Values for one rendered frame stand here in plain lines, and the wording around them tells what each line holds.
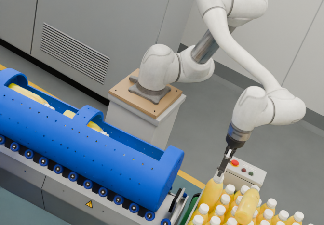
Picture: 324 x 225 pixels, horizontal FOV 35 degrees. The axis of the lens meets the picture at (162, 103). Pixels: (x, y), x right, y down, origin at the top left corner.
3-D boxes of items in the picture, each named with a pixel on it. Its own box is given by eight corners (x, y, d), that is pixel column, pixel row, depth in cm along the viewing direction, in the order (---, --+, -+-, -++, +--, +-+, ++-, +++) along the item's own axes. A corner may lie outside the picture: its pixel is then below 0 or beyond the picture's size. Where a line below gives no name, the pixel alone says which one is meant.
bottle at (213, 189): (214, 206, 224) (228, 177, 213) (209, 217, 218) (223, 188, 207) (199, 199, 225) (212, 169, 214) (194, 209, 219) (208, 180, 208)
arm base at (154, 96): (137, 72, 290) (139, 65, 286) (171, 89, 284) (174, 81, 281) (120, 87, 276) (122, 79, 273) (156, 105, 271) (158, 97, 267)
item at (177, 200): (173, 205, 231) (180, 185, 224) (178, 207, 231) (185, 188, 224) (164, 219, 223) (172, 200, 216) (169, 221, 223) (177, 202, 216)
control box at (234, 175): (221, 167, 248) (227, 152, 242) (259, 186, 245) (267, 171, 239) (214, 180, 240) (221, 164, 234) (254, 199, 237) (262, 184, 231)
